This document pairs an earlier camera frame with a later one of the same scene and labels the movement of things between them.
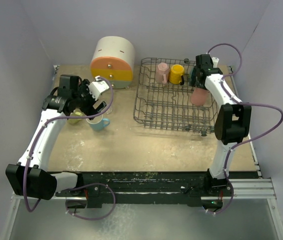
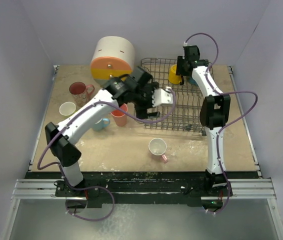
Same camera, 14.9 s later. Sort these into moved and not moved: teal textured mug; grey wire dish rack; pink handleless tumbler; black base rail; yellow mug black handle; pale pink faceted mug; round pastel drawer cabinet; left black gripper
Moved: pink handleless tumbler; left black gripper; pale pink faceted mug
Not moved: teal textured mug; black base rail; yellow mug black handle; round pastel drawer cabinet; grey wire dish rack
